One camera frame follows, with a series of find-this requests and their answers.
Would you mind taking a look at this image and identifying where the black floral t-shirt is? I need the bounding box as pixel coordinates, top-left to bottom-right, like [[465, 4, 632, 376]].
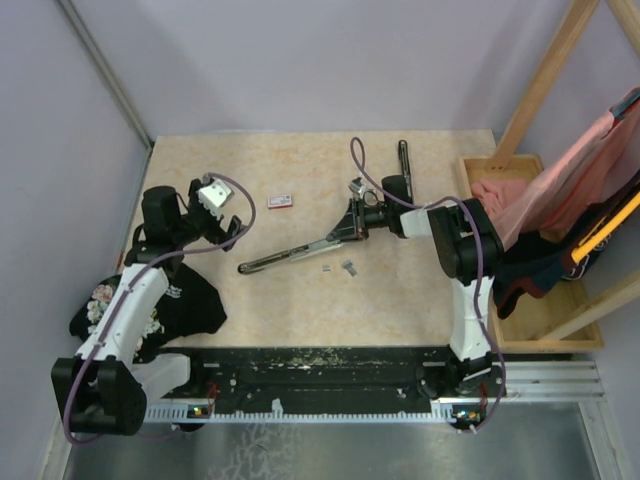
[[69, 265, 227, 363]]

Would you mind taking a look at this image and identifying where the black silver stapler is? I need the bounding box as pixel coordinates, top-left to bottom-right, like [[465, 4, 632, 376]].
[[237, 239, 343, 275], [398, 139, 413, 201]]

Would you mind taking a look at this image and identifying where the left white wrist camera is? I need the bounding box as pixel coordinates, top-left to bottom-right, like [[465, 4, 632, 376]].
[[196, 174, 234, 218]]

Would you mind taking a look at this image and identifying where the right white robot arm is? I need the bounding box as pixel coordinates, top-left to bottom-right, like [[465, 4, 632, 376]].
[[326, 175, 504, 396]]

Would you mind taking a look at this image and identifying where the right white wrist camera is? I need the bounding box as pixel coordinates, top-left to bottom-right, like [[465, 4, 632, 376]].
[[348, 177, 369, 198]]

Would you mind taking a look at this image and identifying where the purple cable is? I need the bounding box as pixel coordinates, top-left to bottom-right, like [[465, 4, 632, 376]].
[[349, 137, 506, 434], [62, 171, 259, 447]]

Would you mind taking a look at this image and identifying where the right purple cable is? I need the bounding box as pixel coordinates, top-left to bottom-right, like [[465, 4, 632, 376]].
[[349, 137, 506, 434]]

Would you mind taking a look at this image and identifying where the pink cloth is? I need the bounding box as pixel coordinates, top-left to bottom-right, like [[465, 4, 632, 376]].
[[471, 88, 639, 249]]

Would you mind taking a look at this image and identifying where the wooden tray box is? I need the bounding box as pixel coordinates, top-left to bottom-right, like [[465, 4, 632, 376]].
[[454, 155, 603, 354]]

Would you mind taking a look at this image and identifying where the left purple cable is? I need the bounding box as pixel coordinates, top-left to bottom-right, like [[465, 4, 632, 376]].
[[62, 171, 259, 447]]

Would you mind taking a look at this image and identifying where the red staple box sleeve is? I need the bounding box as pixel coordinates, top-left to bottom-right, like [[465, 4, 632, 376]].
[[267, 194, 293, 210]]

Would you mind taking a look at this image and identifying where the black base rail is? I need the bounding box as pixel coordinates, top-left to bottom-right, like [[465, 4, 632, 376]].
[[149, 347, 506, 416]]

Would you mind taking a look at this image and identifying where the dark navy garment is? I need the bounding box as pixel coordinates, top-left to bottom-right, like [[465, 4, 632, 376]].
[[492, 185, 639, 319]]

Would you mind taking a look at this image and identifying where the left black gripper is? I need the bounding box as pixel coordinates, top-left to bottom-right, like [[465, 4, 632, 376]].
[[171, 179, 246, 251]]

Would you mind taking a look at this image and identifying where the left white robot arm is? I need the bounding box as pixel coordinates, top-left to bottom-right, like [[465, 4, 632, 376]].
[[51, 173, 255, 446]]

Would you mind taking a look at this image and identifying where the wooden rack frame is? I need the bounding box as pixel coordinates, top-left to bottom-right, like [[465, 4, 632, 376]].
[[487, 1, 639, 340]]

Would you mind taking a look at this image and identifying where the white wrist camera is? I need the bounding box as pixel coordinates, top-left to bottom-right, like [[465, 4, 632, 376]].
[[196, 174, 234, 218], [348, 177, 369, 198]]

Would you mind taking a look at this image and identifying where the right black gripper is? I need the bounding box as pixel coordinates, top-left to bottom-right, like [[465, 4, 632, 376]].
[[327, 198, 392, 244]]

